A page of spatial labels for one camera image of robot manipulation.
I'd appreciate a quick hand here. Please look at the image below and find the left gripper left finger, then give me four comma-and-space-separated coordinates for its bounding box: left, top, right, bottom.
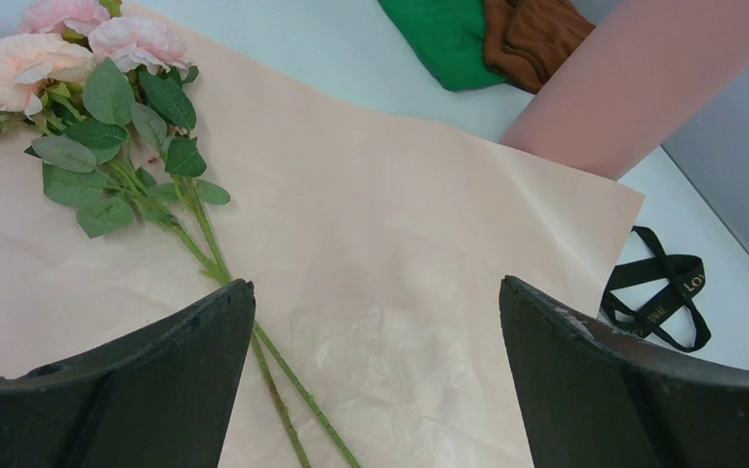
0, 280, 256, 467

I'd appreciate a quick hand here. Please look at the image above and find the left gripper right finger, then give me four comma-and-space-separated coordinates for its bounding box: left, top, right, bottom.
499, 276, 749, 467

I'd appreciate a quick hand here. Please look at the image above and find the black ribbon gold lettering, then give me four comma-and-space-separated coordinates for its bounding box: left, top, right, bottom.
600, 225, 712, 353

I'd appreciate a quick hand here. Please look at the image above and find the pink flower bouquet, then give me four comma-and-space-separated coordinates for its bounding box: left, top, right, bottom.
0, 27, 644, 467

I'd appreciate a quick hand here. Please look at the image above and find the pink cylindrical vase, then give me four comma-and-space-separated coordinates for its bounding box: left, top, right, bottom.
500, 1, 749, 180

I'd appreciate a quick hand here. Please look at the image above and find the brown cloth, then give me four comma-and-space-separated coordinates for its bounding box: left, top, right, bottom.
483, 0, 595, 94

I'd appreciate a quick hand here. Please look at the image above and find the green cloth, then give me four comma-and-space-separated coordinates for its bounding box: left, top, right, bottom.
378, 0, 504, 93

